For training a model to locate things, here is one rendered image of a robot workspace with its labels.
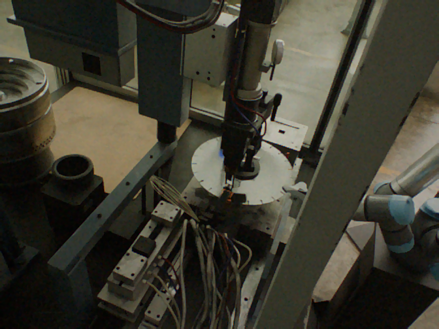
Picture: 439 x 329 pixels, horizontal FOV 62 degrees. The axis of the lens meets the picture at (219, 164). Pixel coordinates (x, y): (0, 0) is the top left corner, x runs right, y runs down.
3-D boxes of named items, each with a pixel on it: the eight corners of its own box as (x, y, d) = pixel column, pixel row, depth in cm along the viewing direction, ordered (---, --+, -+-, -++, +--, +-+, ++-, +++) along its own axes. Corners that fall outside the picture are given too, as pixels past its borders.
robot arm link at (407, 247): (409, 222, 110) (402, 198, 104) (419, 253, 102) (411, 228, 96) (381, 228, 113) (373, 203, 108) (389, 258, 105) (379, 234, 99)
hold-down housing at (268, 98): (247, 144, 107) (261, 81, 94) (262, 150, 106) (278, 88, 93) (239, 153, 103) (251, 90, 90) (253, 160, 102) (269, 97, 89)
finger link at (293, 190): (288, 179, 117) (314, 194, 114) (280, 188, 113) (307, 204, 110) (291, 172, 115) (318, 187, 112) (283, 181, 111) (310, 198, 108)
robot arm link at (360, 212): (366, 227, 100) (360, 202, 97) (349, 226, 103) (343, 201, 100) (373, 211, 105) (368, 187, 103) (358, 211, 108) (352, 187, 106)
